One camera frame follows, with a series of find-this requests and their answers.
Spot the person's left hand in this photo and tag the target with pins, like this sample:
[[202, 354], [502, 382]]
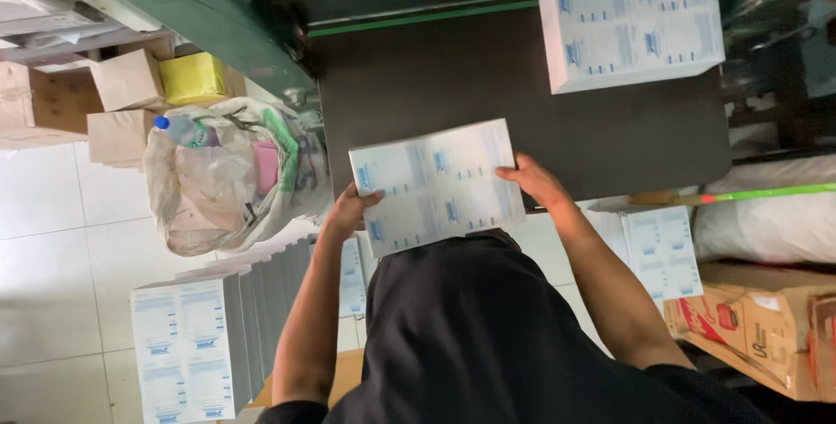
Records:
[[346, 212]]

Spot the person's right hand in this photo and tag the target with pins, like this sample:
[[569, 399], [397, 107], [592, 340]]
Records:
[[534, 182]]

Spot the bundle of printed sheets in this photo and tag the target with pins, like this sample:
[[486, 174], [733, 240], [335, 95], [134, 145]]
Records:
[[436, 186]]

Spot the white sack of waste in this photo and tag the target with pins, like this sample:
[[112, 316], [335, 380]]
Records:
[[228, 176]]

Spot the low pile of printed sheets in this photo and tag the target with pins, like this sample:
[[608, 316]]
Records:
[[653, 251]]

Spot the person's black shirt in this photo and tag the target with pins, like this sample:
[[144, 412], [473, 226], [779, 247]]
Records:
[[516, 339]]

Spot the green cutting machine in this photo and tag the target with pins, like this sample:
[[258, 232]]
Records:
[[405, 65]]

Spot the fanned stacks of printed sheets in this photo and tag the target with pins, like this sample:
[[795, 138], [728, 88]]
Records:
[[215, 336]]

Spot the blue capped plastic bottle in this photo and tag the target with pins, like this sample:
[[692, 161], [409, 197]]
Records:
[[183, 131]]

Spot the tall stack of printed sheets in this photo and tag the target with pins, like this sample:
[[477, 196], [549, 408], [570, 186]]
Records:
[[630, 22]]

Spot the yellow wrapped package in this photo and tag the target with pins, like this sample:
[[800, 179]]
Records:
[[193, 78]]

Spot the green stick with red tip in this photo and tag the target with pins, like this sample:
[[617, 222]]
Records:
[[744, 195]]

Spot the white plastic bag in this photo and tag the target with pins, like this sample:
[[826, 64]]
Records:
[[767, 221]]

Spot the brown paper wrapped package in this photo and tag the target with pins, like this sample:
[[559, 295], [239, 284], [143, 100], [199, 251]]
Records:
[[127, 80], [117, 138]]

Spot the red printed cardboard carton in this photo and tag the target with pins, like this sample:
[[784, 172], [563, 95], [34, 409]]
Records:
[[757, 336]]

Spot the cardboard boxes heap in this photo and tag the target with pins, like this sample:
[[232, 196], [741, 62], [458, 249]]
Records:
[[46, 101]]

